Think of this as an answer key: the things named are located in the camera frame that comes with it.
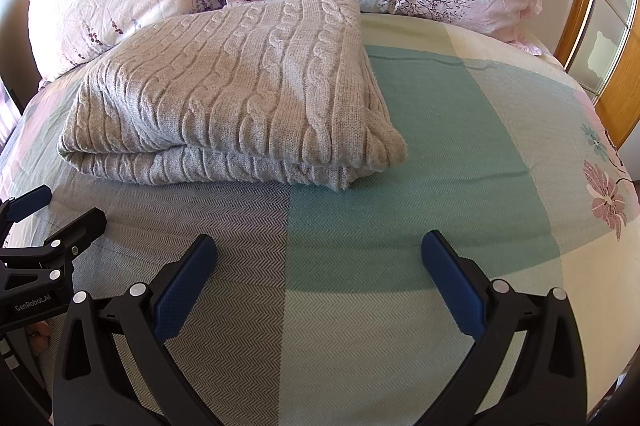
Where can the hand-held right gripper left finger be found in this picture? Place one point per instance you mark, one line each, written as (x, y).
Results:
(182, 286)

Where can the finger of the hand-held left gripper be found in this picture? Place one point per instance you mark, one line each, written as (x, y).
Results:
(75, 231)
(27, 203)

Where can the colour-block bed sheet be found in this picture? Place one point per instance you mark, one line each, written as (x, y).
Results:
(320, 231)

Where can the person's left hand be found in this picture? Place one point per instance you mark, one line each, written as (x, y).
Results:
(39, 337)

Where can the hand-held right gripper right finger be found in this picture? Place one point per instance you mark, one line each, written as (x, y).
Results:
(452, 286)

